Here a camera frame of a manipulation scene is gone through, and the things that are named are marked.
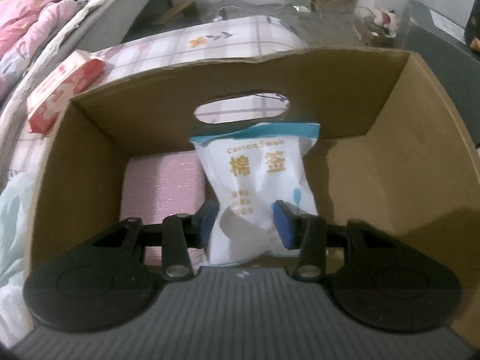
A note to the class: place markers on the red white tissue pack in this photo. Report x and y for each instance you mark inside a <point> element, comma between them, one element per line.
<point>72,77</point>

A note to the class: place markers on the dark cabinet at right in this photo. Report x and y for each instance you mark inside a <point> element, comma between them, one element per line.
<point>456,67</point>

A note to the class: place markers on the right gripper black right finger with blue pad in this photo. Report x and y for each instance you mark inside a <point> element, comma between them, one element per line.
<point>312,236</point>

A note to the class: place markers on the plush toy on floor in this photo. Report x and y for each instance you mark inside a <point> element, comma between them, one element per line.
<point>380,23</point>

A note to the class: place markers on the white cotton swab bag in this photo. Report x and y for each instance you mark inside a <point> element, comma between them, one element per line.
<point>249,170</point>

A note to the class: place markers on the pink foam pack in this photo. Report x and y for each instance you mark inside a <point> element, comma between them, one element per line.
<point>161,185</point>

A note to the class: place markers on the grey sofa edge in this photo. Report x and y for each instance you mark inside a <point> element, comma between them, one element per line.
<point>100,24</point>

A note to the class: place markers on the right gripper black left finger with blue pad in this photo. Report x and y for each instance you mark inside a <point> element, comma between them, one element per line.
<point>175,236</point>

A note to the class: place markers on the brown cardboard box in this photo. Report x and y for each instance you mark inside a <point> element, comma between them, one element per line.
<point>319,204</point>

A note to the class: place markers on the pale green plastic bag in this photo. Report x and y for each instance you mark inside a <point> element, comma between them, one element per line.
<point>15,203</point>

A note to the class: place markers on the pink grey floral quilt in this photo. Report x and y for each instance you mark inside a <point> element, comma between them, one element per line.
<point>25,27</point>

